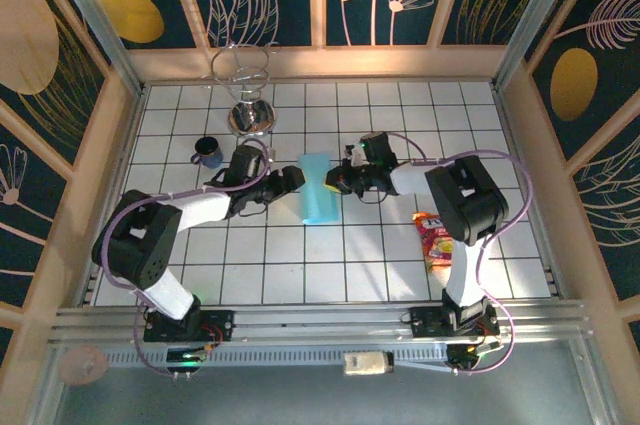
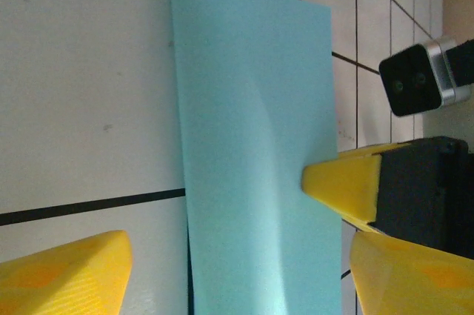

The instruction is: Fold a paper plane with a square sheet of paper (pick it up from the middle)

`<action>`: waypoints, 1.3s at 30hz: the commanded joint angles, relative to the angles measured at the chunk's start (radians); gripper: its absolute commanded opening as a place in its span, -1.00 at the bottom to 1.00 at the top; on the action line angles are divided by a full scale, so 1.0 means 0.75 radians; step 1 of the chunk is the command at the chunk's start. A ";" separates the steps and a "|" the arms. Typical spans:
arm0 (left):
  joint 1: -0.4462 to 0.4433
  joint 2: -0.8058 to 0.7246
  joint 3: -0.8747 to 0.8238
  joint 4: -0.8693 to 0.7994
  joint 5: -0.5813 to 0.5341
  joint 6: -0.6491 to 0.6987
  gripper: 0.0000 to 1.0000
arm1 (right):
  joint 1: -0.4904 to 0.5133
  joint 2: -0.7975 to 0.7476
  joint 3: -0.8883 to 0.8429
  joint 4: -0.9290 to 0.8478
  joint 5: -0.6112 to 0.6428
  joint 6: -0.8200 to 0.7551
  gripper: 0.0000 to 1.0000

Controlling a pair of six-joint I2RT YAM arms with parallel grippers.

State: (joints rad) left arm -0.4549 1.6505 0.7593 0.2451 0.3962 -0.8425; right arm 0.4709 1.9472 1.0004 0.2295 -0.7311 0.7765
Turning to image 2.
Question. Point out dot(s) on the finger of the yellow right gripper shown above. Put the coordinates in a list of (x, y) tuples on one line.
[(361, 224), (348, 185)]

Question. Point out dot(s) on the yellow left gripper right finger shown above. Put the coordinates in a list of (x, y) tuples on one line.
[(414, 281)]

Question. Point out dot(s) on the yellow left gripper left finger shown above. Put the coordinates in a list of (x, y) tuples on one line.
[(66, 278)]

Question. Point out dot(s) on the light blue paper sheet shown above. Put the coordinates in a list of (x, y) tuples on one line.
[(252, 137)]

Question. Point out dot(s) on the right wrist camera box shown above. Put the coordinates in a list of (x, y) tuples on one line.
[(411, 78)]

